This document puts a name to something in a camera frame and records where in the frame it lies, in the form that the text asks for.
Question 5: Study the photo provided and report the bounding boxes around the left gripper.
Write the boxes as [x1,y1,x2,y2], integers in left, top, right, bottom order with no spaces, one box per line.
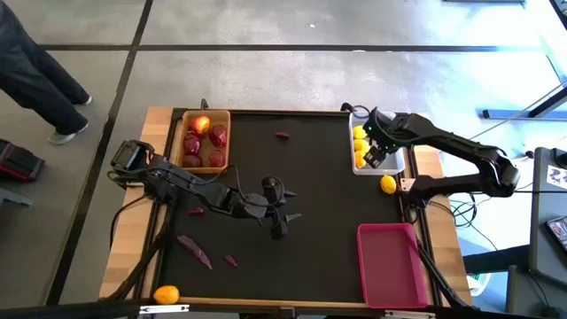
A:
[241,175,303,241]

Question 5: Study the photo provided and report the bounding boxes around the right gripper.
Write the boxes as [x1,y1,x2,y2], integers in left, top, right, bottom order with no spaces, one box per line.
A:
[362,105,408,170]

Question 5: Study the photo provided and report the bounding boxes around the red and yellow apple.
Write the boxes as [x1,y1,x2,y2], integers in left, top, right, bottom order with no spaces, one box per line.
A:
[190,114,212,136]

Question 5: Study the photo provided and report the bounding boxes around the white translucent plastic bin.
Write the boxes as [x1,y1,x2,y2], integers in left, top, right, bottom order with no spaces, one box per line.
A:
[348,111,407,177]

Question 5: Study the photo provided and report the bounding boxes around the black table mat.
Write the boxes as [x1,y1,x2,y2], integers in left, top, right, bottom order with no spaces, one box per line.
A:
[170,110,403,303]

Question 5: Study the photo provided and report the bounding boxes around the long purple toy vegetable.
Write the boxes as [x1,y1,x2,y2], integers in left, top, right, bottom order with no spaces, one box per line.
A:
[176,234,214,271]

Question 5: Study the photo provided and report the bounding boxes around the pink plastic bin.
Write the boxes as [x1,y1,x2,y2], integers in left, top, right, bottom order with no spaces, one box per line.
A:
[356,222,430,310]

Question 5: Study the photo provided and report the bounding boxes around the orange translucent plastic bin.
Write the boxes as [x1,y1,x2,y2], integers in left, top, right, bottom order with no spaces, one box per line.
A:
[175,109,232,175]

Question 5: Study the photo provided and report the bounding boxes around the blue metal floor bar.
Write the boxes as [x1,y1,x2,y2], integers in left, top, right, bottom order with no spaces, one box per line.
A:
[481,108,567,121]

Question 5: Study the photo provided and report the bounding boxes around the white and green object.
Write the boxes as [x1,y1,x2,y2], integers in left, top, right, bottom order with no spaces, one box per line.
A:
[467,272,492,297]

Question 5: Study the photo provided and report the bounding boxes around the white printed sticker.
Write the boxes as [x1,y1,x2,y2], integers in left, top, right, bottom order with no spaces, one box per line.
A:
[545,164,567,190]

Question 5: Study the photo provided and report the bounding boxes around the grey side desk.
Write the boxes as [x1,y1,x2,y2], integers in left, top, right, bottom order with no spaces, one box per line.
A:
[529,145,567,284]

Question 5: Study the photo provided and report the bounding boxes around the smartphone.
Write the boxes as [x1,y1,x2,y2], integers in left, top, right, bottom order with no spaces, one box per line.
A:
[547,215,567,252]

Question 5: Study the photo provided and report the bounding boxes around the black and red bag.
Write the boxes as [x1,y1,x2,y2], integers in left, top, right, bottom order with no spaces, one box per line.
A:
[0,139,46,183]

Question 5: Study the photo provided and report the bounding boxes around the person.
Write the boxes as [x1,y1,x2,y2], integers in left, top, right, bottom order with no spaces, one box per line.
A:
[0,0,94,146]

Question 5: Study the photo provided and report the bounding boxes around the black cable bundle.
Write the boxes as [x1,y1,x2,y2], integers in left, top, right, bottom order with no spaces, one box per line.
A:
[431,181,535,240]

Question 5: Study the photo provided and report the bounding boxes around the black diagonal frame strut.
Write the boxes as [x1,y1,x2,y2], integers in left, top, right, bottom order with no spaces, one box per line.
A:
[416,241,473,310]
[105,221,169,302]

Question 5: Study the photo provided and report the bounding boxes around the silver metal bracket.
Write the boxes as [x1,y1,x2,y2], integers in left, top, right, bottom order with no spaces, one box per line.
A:
[139,304,190,315]
[384,309,438,319]

